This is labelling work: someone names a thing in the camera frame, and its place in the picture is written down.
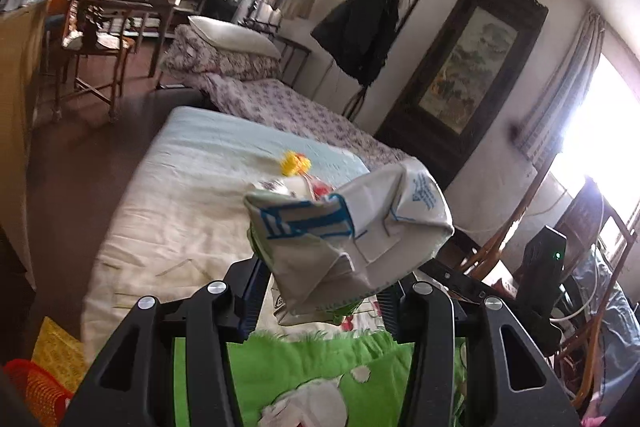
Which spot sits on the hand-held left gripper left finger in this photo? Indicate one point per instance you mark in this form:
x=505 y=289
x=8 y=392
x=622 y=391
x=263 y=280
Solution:
x=255 y=302

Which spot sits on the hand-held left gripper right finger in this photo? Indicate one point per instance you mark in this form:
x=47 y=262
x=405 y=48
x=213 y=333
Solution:
x=395 y=309

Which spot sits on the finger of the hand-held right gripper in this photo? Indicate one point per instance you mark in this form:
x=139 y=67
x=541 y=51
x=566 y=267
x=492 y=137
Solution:
x=460 y=283

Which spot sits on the white bag with blue print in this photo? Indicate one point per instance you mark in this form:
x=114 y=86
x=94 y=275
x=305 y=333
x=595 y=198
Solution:
x=325 y=257

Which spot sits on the dark wooden armchair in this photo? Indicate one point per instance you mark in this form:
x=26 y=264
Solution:
x=582 y=212

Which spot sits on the cream printed blanket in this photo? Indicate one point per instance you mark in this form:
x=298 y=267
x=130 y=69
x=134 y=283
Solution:
x=175 y=217

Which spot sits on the clear plastic bag red print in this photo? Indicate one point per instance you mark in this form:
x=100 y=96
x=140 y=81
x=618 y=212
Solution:
x=320 y=189

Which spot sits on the yellow ribbon flower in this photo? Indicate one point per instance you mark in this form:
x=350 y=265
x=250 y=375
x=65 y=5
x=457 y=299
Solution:
x=296 y=163

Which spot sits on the purple floral bed sheet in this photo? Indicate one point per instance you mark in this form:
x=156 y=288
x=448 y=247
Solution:
x=300 y=112

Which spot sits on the yellow mesh mat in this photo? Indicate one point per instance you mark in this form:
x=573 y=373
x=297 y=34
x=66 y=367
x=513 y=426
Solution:
x=55 y=352

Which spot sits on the dark framed painting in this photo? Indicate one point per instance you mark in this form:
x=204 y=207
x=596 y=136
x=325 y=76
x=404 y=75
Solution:
x=465 y=67

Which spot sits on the red plastic basket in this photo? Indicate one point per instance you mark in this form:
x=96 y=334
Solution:
x=35 y=392

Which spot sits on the dark floral folded duvet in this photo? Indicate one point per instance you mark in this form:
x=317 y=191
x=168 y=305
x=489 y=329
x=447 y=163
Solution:
x=220 y=62

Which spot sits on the white pillow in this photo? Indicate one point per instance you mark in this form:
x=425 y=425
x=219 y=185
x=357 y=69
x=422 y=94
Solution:
x=235 y=37

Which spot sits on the black jacket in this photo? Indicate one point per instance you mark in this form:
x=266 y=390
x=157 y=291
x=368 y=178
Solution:
x=360 y=32

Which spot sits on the light wooden cabinet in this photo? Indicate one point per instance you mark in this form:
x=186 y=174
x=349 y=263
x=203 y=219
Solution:
x=20 y=107

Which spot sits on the wooden chair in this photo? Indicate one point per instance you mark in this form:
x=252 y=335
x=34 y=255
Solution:
x=107 y=14

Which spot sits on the black metal bed frame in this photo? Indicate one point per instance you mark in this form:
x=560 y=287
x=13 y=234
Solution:
x=295 y=52

